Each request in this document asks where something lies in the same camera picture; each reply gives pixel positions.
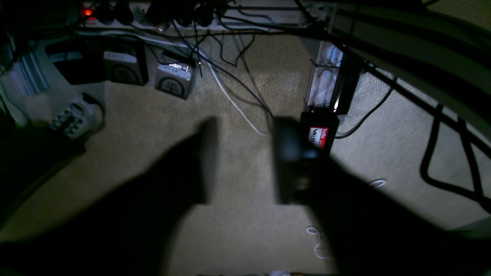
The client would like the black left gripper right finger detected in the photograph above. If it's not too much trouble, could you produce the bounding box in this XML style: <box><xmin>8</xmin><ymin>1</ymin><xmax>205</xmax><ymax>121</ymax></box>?
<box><xmin>272</xmin><ymin>117</ymin><xmax>490</xmax><ymax>276</ymax></box>

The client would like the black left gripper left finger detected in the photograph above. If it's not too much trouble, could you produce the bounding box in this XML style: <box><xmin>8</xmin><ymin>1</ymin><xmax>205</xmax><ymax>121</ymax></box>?
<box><xmin>1</xmin><ymin>117</ymin><xmax>219</xmax><ymax>276</ymax></box>

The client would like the black box red label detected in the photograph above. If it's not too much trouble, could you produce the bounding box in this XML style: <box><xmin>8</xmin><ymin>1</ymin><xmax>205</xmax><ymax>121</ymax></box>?
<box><xmin>300</xmin><ymin>108</ymin><xmax>339</xmax><ymax>154</ymax></box>

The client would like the white sneaker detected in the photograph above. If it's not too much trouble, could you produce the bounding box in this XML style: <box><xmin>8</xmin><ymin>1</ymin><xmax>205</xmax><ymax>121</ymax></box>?
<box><xmin>48</xmin><ymin>93</ymin><xmax>105</xmax><ymax>140</ymax></box>

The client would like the grey power adapter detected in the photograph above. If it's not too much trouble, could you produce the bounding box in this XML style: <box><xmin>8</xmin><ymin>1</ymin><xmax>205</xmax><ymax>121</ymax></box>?
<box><xmin>154</xmin><ymin>55</ymin><xmax>196</xmax><ymax>100</ymax></box>

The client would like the black power adapter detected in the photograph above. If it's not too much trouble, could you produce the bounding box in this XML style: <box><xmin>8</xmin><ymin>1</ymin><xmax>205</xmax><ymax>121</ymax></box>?
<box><xmin>45</xmin><ymin>38</ymin><xmax>149</xmax><ymax>86</ymax></box>

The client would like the white power strip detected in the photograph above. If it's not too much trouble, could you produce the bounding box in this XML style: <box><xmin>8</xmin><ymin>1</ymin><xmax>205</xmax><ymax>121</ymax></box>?
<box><xmin>79</xmin><ymin>0</ymin><xmax>308</xmax><ymax>32</ymax></box>

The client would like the black cable on floor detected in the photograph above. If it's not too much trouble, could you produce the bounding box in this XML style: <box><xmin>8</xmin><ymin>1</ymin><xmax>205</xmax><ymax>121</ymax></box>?
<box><xmin>334</xmin><ymin>61</ymin><xmax>491</xmax><ymax>213</ymax></box>

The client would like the white cable on floor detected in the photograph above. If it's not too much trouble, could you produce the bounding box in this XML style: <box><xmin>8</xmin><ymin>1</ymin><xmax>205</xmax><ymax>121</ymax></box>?
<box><xmin>77</xmin><ymin>30</ymin><xmax>274</xmax><ymax>137</ymax></box>

